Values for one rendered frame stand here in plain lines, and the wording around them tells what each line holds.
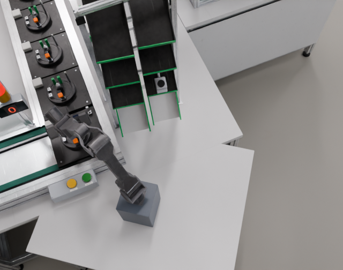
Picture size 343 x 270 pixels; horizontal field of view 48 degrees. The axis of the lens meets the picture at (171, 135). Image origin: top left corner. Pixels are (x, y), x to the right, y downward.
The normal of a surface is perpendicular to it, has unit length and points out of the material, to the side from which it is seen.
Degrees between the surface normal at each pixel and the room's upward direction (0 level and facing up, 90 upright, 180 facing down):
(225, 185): 0
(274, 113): 0
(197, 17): 0
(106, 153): 77
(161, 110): 45
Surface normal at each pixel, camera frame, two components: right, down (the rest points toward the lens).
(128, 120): 0.12, 0.33
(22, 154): -0.04, -0.42
